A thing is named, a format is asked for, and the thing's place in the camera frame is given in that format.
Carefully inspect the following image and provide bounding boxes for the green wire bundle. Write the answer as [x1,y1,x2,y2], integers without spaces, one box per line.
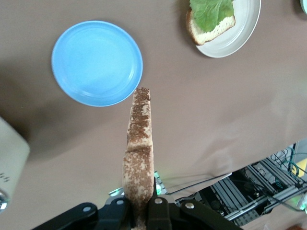
[273,146,307,190]

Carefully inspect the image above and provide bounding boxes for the blue plate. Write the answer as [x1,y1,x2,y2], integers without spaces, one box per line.
[51,20,144,107]

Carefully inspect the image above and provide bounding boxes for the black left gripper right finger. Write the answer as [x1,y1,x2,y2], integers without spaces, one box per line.
[146,196,243,230]

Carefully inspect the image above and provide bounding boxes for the beige chrome toaster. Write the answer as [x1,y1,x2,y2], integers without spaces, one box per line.
[0,116,31,214]

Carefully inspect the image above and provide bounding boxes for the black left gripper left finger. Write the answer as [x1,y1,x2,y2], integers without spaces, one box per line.
[31,197,135,230]

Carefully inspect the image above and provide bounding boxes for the beige plate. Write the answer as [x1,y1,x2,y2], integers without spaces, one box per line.
[195,0,261,58]

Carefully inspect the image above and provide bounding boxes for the green lettuce leaf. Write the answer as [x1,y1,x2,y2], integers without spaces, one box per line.
[189,0,235,33]

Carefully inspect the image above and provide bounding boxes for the aluminium frame rail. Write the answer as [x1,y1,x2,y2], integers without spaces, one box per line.
[206,158,307,227]

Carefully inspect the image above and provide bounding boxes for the brown bread slice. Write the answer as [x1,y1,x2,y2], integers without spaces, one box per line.
[121,87,154,230]
[186,9,236,46]

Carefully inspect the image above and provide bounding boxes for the long black table cable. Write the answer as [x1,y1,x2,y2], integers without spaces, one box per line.
[165,172,232,195]

